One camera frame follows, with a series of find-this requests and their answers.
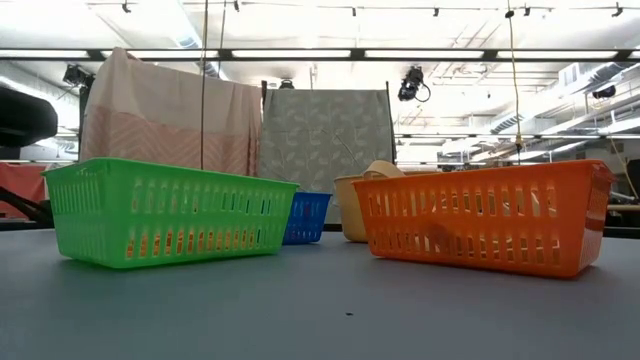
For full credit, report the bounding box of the green slotted plastic basket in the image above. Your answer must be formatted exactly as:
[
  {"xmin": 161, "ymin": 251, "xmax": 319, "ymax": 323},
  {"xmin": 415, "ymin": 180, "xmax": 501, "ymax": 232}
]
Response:
[{"xmin": 42, "ymin": 157, "xmax": 300, "ymax": 270}]

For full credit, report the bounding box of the blue plastic basket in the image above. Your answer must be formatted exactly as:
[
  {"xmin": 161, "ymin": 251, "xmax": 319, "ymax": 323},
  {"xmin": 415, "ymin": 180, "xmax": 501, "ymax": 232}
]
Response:
[{"xmin": 282, "ymin": 191, "xmax": 333, "ymax": 246}]

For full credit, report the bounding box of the grey leaf-print cloth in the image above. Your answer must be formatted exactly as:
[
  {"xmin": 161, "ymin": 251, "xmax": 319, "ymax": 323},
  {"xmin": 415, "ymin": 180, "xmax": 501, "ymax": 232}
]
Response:
[{"xmin": 257, "ymin": 88, "xmax": 396, "ymax": 225}]

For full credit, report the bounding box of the yellow plastic basket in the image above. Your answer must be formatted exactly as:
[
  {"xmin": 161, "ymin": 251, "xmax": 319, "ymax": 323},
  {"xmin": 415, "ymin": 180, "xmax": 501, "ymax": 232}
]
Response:
[{"xmin": 333, "ymin": 159, "xmax": 441, "ymax": 244}]

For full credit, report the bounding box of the orange slotted plastic basket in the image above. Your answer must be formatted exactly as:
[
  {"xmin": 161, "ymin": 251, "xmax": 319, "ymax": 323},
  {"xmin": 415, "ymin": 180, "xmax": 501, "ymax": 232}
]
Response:
[{"xmin": 352, "ymin": 159, "xmax": 616, "ymax": 279}]

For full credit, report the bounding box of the pink zigzag cloth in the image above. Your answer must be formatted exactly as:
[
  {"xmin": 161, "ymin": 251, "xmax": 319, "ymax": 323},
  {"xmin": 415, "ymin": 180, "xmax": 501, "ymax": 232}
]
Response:
[{"xmin": 78, "ymin": 47, "xmax": 264, "ymax": 177}]

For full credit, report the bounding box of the black mounted device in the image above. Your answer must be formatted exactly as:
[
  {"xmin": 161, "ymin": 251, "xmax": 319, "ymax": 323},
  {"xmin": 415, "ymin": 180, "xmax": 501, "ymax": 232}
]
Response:
[{"xmin": 62, "ymin": 63, "xmax": 96, "ymax": 90}]

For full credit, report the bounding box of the red cloth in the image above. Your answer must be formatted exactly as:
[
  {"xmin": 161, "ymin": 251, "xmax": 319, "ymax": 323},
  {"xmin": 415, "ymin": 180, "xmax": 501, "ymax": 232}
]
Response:
[{"xmin": 0, "ymin": 162, "xmax": 49, "ymax": 220}]

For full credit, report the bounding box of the thin hanging cable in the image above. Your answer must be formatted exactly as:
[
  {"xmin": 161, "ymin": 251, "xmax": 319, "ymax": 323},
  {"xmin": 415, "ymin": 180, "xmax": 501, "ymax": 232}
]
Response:
[{"xmin": 199, "ymin": 0, "xmax": 209, "ymax": 171}]

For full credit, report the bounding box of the black hanging camera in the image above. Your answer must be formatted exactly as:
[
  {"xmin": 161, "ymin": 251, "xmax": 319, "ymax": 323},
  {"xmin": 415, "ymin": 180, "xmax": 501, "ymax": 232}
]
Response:
[{"xmin": 397, "ymin": 64, "xmax": 432, "ymax": 104}]

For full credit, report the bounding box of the yellow hanging cord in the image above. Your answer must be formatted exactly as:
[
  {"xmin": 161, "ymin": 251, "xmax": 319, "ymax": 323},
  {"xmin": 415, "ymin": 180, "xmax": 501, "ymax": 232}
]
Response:
[{"xmin": 503, "ymin": 0, "xmax": 525, "ymax": 156}]

